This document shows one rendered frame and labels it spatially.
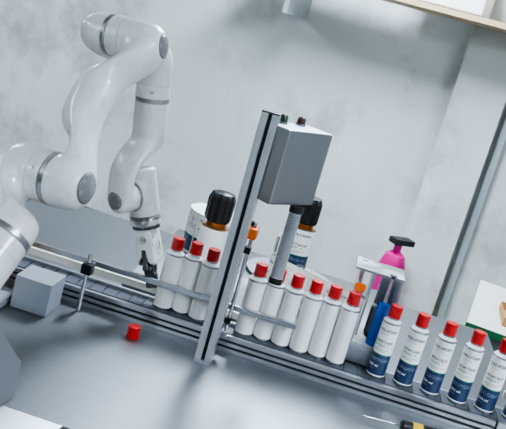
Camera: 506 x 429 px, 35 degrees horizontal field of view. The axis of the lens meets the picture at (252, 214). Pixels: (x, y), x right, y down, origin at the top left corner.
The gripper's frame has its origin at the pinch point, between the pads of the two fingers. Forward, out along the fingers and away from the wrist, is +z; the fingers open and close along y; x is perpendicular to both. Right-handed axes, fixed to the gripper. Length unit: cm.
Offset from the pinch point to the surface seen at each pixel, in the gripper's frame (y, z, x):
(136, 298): -0.5, 4.9, 4.8
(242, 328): -3.0, 13.4, -25.1
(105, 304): -5.5, 4.8, 12.2
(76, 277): 0.2, -1.3, 22.1
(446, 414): -6, 38, -78
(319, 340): -2.1, 17.7, -45.5
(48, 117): 343, -26, 173
